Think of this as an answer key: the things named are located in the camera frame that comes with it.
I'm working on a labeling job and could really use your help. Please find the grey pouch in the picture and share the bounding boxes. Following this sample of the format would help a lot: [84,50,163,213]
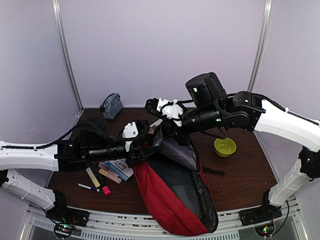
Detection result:
[99,93,123,120]

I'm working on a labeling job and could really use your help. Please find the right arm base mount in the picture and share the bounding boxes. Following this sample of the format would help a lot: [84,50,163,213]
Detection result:
[238,206,283,226]

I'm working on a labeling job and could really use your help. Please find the white blue pen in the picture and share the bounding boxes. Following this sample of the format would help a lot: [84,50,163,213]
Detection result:
[78,183,100,193]

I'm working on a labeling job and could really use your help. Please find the dog cover book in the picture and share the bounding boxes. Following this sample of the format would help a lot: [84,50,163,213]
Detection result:
[98,159,134,181]

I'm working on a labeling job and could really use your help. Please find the white coffee cover book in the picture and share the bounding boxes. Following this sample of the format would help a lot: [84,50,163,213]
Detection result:
[148,119,163,134]

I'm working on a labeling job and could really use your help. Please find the peach highlighter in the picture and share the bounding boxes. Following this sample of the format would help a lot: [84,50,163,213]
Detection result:
[98,168,122,184]

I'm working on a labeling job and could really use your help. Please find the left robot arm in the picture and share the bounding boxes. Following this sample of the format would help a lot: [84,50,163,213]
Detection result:
[0,119,161,222]

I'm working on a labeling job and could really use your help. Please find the red backpack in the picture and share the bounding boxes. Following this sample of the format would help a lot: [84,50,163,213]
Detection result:
[133,127,219,237]

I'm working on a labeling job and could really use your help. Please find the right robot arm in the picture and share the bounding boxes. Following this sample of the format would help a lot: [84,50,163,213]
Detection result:
[156,72,320,221]

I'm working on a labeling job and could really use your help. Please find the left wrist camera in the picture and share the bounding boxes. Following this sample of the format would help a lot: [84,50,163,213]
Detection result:
[119,119,150,153]

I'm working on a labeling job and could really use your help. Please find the front aluminium rail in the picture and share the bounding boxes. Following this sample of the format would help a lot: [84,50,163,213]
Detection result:
[24,204,301,240]

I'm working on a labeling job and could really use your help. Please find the pink highlighter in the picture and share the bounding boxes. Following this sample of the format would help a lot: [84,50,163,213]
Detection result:
[97,175,111,196]

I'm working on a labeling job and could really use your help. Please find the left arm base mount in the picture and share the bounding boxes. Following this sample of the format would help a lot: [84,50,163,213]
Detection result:
[44,206,90,227]

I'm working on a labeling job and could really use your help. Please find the lime green bowl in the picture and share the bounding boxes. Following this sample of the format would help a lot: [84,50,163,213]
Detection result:
[214,137,237,158]

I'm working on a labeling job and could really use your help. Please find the yellow highlighter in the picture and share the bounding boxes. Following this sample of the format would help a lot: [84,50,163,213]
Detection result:
[85,167,101,188]

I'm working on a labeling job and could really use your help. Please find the right aluminium frame post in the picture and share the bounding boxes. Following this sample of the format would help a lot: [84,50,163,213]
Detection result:
[247,0,274,92]

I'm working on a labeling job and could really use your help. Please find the left aluminium frame post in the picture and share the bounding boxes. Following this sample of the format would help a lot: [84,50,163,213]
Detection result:
[52,0,84,112]

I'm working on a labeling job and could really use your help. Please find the aluminium frame post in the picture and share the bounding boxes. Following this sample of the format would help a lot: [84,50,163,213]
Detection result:
[52,0,84,112]
[247,0,274,92]

